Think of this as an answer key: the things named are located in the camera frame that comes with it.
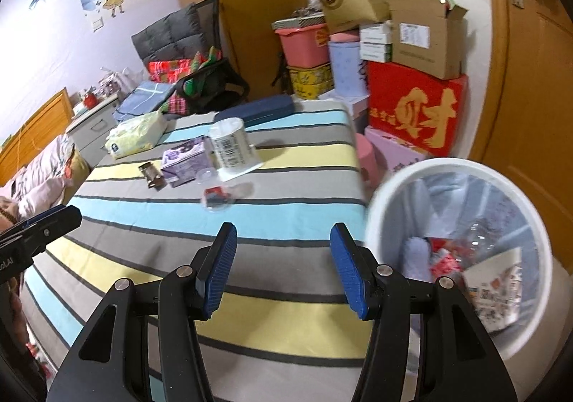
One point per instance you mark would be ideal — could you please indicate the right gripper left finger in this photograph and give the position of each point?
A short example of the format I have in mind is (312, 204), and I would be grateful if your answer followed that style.
(109, 359)

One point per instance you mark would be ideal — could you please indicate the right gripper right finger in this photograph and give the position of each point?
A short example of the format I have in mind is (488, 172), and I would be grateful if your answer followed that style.
(458, 360)

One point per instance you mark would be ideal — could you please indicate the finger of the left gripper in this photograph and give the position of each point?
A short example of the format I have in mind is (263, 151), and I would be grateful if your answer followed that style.
(30, 237)

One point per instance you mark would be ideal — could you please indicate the white wrapper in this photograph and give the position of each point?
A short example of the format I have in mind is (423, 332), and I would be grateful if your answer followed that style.
(495, 287)

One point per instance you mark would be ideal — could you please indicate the white foam fruit net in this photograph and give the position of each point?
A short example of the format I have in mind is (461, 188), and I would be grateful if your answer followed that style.
(416, 259)

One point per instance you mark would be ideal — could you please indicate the brown snack wrapper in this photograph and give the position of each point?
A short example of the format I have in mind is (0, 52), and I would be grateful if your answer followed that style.
(154, 177)

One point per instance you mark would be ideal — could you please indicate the clear plastic water bottle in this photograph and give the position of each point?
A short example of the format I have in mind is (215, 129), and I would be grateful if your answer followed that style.
(481, 240)

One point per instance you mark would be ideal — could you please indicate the purple milk carton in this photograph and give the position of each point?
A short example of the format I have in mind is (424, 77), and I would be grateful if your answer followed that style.
(182, 163)

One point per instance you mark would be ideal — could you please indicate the white blue yogurt cup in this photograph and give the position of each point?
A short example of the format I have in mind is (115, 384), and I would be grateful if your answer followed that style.
(234, 153)

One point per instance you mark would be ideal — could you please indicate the white trash bin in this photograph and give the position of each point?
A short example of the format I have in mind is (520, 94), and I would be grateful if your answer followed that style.
(432, 199)

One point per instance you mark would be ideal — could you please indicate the floral bed quilt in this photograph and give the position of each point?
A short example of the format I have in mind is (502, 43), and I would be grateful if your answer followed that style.
(50, 179)

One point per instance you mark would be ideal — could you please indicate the wooden headboard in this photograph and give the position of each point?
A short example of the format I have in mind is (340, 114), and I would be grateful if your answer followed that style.
(47, 123)

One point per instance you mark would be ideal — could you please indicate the grey drawer cabinet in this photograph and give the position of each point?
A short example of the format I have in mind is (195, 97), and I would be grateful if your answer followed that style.
(90, 130)

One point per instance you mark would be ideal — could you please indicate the yellow tissue pack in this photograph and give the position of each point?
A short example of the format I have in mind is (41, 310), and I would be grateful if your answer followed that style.
(135, 135)

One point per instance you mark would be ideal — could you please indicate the red cup on cabinet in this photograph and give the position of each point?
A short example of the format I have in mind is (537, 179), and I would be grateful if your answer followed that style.
(90, 100)

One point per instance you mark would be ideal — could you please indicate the folded blue cloth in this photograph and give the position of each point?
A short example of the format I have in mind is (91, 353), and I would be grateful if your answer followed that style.
(146, 98)

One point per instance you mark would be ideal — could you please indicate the navy glasses case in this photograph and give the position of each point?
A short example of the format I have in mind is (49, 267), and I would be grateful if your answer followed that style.
(260, 111)

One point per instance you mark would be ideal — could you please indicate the red plaid blanket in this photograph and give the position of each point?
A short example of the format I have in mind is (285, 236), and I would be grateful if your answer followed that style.
(169, 72)

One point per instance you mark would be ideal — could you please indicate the pink patterned box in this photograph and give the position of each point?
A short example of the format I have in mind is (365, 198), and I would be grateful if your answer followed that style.
(393, 153)

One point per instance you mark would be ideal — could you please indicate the wooden door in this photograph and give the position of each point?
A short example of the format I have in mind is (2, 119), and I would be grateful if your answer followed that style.
(525, 129)

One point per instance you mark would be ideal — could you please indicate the yellow patterned box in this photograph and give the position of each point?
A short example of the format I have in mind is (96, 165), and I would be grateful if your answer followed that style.
(310, 83)

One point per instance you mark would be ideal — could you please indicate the red gift box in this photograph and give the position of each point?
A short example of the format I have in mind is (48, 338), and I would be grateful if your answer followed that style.
(414, 106)

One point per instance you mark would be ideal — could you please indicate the grey padded chair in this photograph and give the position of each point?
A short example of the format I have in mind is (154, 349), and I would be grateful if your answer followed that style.
(181, 34)

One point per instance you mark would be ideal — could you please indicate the lavender cylindrical container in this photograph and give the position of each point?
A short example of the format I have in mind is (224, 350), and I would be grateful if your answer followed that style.
(348, 68)

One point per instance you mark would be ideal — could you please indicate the pink plastic bin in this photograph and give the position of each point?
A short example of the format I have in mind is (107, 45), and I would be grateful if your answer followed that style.
(305, 47)

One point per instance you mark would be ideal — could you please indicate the small white boxes stack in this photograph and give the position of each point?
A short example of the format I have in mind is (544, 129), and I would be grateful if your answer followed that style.
(376, 42)

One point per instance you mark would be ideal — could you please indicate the open cardboard box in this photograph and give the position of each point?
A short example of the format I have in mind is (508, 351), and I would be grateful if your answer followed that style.
(429, 36)

